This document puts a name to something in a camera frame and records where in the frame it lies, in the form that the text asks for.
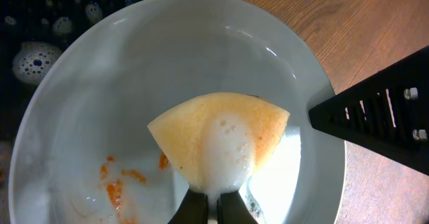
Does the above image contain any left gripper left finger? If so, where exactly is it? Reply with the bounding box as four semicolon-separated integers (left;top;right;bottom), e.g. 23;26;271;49
168;189;257;224

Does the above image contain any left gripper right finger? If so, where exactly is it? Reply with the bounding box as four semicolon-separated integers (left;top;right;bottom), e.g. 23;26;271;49
308;47;428;174

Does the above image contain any yellow sponge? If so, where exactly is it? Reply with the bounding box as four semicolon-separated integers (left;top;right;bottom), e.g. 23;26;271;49
147;93;290;193

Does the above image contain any pale blue plate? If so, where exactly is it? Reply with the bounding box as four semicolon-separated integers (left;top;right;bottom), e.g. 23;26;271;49
9;0;346;223

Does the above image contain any black round tray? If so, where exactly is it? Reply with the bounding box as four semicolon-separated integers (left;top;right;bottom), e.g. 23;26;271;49
0;0;232;141

